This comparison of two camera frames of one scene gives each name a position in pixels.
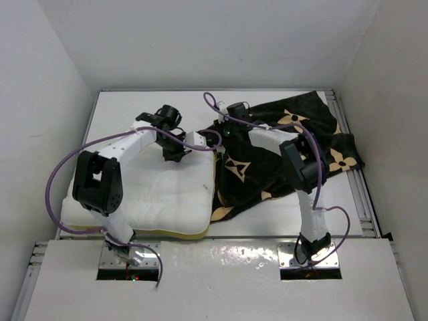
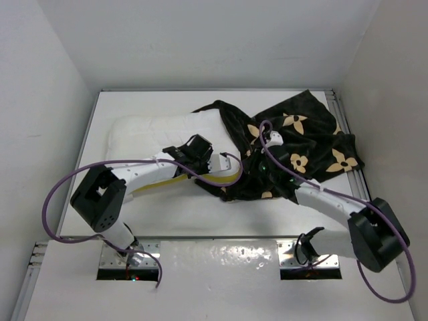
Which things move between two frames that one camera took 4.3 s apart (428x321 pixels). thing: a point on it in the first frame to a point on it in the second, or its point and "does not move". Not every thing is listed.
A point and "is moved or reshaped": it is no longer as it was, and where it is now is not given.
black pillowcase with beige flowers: [249, 175] is moved or reshaped
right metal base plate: [287, 257] does not move
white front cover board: [219, 281] does not move
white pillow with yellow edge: [161, 198] is moved or reshaped
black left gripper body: [171, 148] to [200, 164]
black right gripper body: [227, 132] to [259, 167]
